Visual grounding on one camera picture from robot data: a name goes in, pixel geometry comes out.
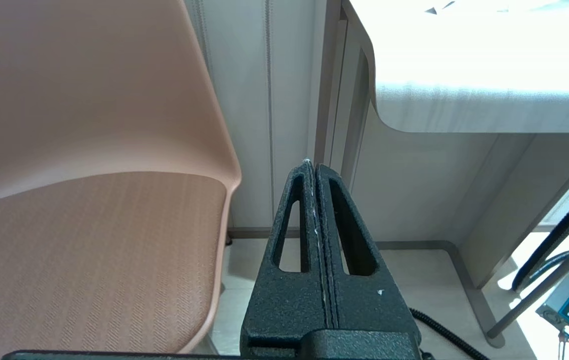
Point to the pink brown chair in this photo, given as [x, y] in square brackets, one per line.
[89, 225]

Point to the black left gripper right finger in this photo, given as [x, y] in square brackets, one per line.
[364, 300]

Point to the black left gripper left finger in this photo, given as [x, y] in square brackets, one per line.
[284, 300]

